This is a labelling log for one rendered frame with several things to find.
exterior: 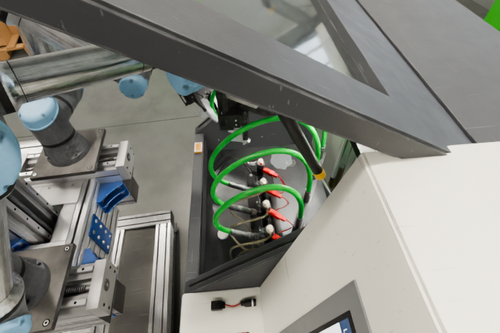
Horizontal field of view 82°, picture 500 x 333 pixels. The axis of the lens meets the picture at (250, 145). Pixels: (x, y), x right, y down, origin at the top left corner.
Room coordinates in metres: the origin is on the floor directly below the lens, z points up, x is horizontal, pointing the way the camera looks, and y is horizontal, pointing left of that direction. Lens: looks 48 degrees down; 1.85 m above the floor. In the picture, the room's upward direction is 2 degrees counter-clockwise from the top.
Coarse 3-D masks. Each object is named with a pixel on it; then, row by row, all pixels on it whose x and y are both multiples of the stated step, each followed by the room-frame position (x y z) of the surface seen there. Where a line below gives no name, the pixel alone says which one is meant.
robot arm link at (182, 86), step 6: (168, 78) 0.51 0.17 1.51; (174, 78) 0.49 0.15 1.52; (180, 78) 0.48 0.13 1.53; (174, 84) 0.50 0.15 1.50; (180, 84) 0.48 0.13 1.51; (186, 84) 0.47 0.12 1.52; (192, 84) 0.48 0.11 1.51; (198, 84) 0.49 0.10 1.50; (180, 90) 0.48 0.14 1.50; (186, 90) 0.47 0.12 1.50; (192, 90) 0.48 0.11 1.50; (198, 90) 0.50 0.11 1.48
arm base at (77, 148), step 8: (72, 136) 0.73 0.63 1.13; (80, 136) 0.76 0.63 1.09; (56, 144) 0.68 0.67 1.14; (64, 144) 0.70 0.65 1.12; (72, 144) 0.71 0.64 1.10; (80, 144) 0.73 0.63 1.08; (88, 144) 0.75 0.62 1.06; (48, 152) 0.68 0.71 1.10; (56, 152) 0.68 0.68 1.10; (64, 152) 0.68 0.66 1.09; (72, 152) 0.70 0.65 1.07; (80, 152) 0.71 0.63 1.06; (48, 160) 0.68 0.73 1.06; (56, 160) 0.67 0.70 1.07; (64, 160) 0.67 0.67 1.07; (72, 160) 0.68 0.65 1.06
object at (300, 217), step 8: (272, 184) 0.36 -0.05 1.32; (280, 184) 0.37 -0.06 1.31; (248, 192) 0.36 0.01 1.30; (256, 192) 0.35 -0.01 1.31; (288, 192) 0.36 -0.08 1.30; (296, 192) 0.36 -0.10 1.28; (232, 200) 0.35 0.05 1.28; (224, 208) 0.35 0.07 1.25; (216, 216) 0.35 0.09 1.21; (216, 224) 0.35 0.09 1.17; (296, 224) 0.36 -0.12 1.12; (224, 232) 0.35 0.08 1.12; (232, 232) 0.35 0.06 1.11; (240, 232) 0.36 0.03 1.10; (248, 232) 0.36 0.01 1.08; (256, 240) 0.35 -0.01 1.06
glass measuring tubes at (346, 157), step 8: (344, 144) 0.58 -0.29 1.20; (352, 144) 0.52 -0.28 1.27; (360, 144) 0.50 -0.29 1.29; (344, 152) 0.55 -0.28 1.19; (352, 152) 0.52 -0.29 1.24; (360, 152) 0.47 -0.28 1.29; (336, 160) 0.59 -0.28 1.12; (344, 160) 0.55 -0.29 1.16; (352, 160) 0.51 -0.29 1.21; (336, 168) 0.58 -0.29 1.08; (344, 168) 0.55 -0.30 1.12; (336, 176) 0.55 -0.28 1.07; (328, 184) 0.59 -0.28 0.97; (336, 184) 0.55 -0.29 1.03
